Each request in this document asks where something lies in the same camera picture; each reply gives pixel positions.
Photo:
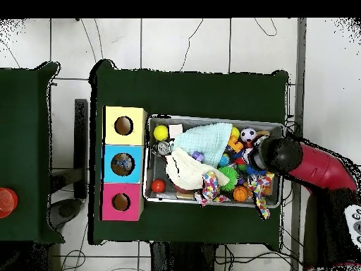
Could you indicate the pale yellow muslin cloth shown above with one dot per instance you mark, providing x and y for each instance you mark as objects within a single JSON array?
[{"x": 186, "y": 172}]

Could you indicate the colourful polka-dot cloth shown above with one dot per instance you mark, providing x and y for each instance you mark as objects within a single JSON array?
[
  {"x": 260, "y": 189},
  {"x": 211, "y": 186}
]

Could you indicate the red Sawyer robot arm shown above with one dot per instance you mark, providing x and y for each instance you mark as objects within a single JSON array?
[{"x": 316, "y": 169}]

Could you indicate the clear mesh bin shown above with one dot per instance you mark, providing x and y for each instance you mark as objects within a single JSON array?
[{"x": 155, "y": 169}]

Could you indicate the wooden box with three holes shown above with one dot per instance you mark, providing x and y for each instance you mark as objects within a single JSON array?
[{"x": 135, "y": 141}]

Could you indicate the black soda can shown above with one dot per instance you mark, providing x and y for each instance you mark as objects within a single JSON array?
[{"x": 163, "y": 148}]

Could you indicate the small wooden cube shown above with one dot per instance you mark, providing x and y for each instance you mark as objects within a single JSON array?
[{"x": 175, "y": 131}]

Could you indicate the yellow smiley ball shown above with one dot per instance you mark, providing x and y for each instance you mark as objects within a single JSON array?
[{"x": 161, "y": 132}]

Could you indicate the mint green muslin cloth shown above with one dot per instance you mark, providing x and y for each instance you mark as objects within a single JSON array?
[{"x": 206, "y": 141}]

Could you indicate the red ball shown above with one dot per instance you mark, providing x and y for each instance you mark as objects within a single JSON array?
[{"x": 158, "y": 186}]

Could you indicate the black and white soccer ball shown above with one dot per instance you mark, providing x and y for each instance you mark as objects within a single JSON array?
[{"x": 248, "y": 134}]

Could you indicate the black chair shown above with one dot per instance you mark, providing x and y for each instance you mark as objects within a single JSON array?
[{"x": 81, "y": 147}]

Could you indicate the green cloth side table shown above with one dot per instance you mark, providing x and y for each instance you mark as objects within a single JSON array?
[{"x": 28, "y": 124}]

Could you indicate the red plastic cup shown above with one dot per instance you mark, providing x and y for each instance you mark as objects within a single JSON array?
[{"x": 8, "y": 202}]

